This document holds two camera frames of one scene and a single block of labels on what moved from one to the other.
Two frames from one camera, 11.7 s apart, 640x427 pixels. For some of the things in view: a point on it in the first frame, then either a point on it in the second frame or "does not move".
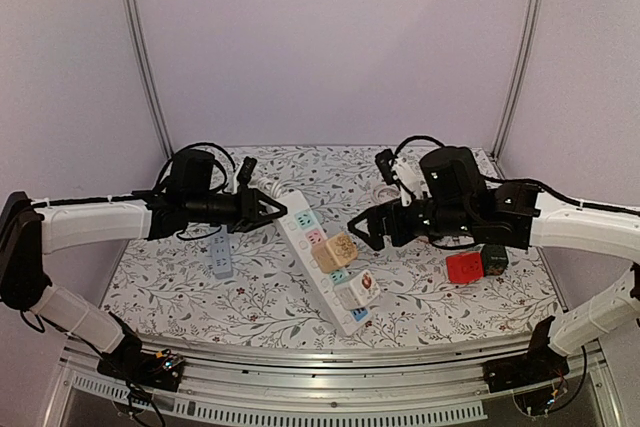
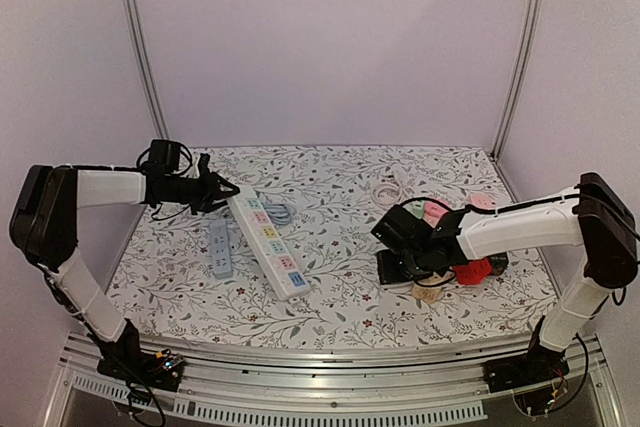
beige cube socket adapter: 335,252 to 427,293
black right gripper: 393,222 to 393,273
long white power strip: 301,232 to 282,270
